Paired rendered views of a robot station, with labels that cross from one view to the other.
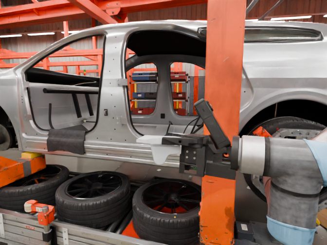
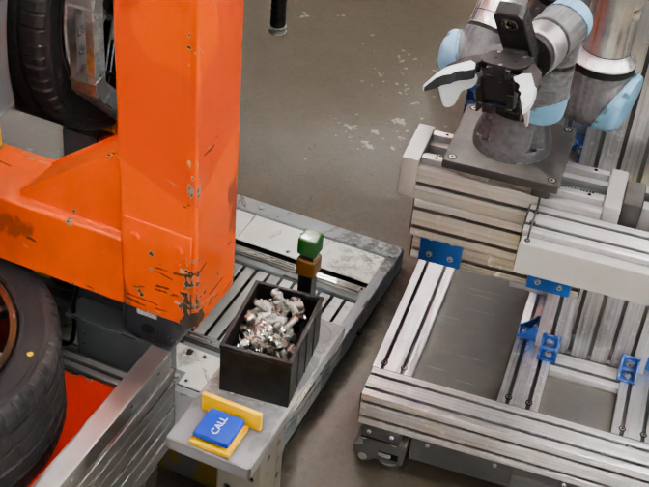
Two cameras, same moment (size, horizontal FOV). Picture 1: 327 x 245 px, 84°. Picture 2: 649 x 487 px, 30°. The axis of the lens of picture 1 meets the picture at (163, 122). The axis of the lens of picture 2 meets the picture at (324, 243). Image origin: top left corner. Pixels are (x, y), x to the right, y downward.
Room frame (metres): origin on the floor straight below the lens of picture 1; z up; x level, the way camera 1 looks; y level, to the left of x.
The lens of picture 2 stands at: (0.49, 1.48, 2.07)
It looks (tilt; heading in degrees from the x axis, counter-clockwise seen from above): 38 degrees down; 275
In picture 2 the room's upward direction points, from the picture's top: 5 degrees clockwise
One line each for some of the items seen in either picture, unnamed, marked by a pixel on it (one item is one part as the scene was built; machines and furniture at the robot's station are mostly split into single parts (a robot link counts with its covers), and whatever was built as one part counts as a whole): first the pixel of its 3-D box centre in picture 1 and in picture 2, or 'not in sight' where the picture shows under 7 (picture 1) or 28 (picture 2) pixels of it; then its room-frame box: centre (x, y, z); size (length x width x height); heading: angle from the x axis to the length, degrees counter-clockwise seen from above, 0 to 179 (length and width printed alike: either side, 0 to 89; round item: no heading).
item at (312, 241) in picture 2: not in sight; (310, 243); (0.69, -0.36, 0.64); 0.04 x 0.04 x 0.04; 75
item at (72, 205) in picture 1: (95, 195); not in sight; (1.64, 0.65, 0.39); 0.66 x 0.66 x 0.24
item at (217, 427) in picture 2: not in sight; (218, 429); (0.79, 0.00, 0.47); 0.07 x 0.07 x 0.02; 75
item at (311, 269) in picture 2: not in sight; (308, 264); (0.69, -0.36, 0.59); 0.04 x 0.04 x 0.04; 75
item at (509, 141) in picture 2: not in sight; (516, 121); (0.34, -0.54, 0.87); 0.15 x 0.15 x 0.10
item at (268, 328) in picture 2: not in sight; (271, 340); (0.73, -0.21, 0.51); 0.20 x 0.14 x 0.13; 82
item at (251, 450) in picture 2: not in sight; (260, 384); (0.74, -0.17, 0.44); 0.43 x 0.17 x 0.03; 75
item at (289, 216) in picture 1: (289, 205); (536, 83); (0.34, -0.25, 1.12); 0.11 x 0.08 x 0.11; 156
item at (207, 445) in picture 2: not in sight; (218, 435); (0.79, 0.00, 0.45); 0.08 x 0.08 x 0.01; 75
